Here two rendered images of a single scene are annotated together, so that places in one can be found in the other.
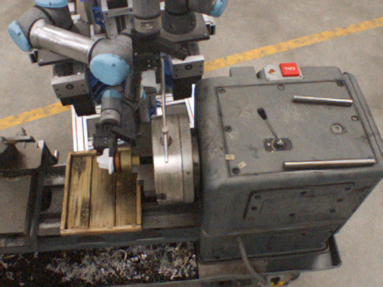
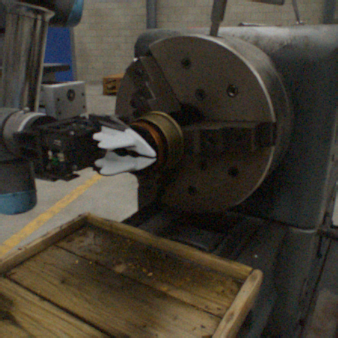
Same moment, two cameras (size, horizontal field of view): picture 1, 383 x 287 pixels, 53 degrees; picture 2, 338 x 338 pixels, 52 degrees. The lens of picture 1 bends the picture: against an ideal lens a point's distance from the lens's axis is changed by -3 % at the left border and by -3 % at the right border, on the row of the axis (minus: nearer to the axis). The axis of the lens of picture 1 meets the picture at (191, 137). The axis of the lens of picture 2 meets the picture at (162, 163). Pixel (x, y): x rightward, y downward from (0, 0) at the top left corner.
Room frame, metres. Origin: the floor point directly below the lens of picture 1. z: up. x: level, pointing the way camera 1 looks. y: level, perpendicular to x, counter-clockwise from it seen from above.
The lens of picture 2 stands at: (0.41, 0.61, 1.22)
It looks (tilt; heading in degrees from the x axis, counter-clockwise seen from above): 20 degrees down; 307
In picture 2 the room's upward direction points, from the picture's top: straight up
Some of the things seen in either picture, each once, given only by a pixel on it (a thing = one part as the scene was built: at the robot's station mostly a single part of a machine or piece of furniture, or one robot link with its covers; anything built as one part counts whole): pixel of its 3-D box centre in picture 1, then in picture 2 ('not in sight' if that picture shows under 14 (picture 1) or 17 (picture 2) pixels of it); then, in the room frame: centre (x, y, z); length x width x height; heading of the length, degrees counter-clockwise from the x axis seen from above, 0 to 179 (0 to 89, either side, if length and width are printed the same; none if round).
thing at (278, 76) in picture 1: (282, 76); not in sight; (1.00, -0.33, 1.23); 0.13 x 0.08 x 0.05; 95
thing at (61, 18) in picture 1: (52, 9); not in sight; (1.27, 0.54, 1.33); 0.13 x 0.12 x 0.14; 149
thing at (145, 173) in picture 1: (148, 181); (226, 136); (0.65, 0.14, 1.09); 0.12 x 0.11 x 0.05; 5
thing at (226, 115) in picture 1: (278, 149); (255, 103); (0.80, -0.32, 1.06); 0.59 x 0.48 x 0.39; 95
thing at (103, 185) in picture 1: (102, 189); (104, 295); (0.72, 0.35, 0.89); 0.36 x 0.30 x 0.04; 5
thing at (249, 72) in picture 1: (243, 76); not in sight; (0.99, -0.19, 1.24); 0.09 x 0.08 x 0.03; 95
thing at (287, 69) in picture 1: (288, 70); not in sight; (1.01, -0.35, 1.26); 0.06 x 0.06 x 0.02; 5
